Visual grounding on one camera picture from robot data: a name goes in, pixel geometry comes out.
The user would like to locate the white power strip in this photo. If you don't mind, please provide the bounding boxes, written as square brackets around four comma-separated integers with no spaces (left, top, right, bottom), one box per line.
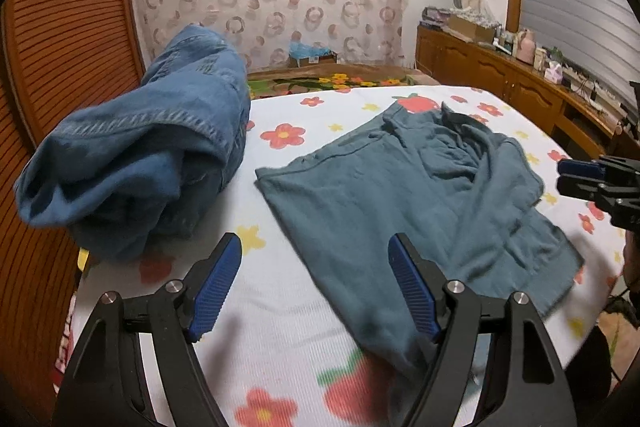
[562,64,626,110]

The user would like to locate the teal t-shirt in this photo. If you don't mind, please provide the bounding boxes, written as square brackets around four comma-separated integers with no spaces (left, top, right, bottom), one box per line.
[255,102,586,383]

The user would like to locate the blue denim jeans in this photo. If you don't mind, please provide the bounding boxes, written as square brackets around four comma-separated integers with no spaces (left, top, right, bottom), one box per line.
[14,24,252,265]

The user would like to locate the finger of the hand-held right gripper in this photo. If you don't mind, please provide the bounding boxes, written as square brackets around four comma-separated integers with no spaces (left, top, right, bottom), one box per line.
[556,158,607,182]
[556,177,603,202]

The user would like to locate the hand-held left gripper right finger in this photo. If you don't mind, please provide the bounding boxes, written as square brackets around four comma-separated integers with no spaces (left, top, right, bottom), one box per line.
[387,233,581,427]

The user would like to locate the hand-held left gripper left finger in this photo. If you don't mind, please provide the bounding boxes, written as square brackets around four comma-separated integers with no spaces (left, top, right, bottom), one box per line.
[50,232,244,427]

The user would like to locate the white flower strawberry bed sheet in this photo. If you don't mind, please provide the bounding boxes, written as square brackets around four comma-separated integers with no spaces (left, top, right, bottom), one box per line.
[52,84,626,427]

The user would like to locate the flat cardboard box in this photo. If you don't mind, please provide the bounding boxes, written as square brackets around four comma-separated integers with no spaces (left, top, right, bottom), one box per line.
[447,14,497,44]

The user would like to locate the cardboard box with blue bags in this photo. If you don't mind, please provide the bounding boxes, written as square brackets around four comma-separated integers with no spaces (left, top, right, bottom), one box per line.
[289,38,339,68]

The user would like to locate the wooden louvered wardrobe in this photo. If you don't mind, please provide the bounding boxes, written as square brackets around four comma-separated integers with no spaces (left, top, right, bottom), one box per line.
[0,0,147,408]

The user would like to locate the wooden cabinet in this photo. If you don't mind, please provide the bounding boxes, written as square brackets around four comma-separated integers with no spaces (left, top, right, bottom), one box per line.
[415,24,632,158]

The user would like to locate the pile of packets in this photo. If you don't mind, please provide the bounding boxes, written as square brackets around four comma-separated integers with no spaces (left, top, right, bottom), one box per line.
[421,6,453,30]

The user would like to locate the brown floral blanket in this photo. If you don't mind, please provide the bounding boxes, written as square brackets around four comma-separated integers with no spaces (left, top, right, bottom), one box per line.
[247,63,441,100]

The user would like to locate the person's dark clothing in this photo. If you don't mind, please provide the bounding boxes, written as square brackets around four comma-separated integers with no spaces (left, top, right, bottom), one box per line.
[562,232,640,413]

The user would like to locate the pink kettle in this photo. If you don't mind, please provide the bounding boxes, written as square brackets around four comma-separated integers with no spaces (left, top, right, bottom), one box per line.
[515,29,537,64]

